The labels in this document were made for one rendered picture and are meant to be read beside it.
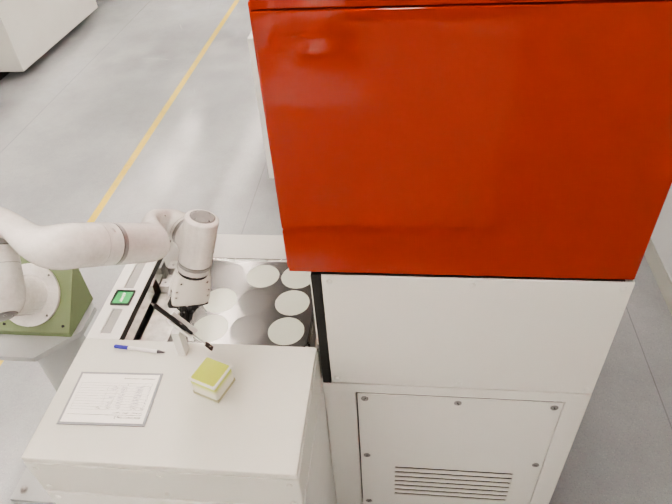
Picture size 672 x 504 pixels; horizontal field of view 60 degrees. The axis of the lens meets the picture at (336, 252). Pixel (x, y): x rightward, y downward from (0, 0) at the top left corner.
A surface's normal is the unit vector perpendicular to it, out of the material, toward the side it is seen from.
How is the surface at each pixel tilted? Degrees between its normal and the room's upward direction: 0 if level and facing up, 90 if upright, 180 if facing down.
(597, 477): 0
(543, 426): 90
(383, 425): 90
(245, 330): 0
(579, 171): 90
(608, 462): 0
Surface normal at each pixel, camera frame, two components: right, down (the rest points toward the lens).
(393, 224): -0.10, 0.66
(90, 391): -0.06, -0.75
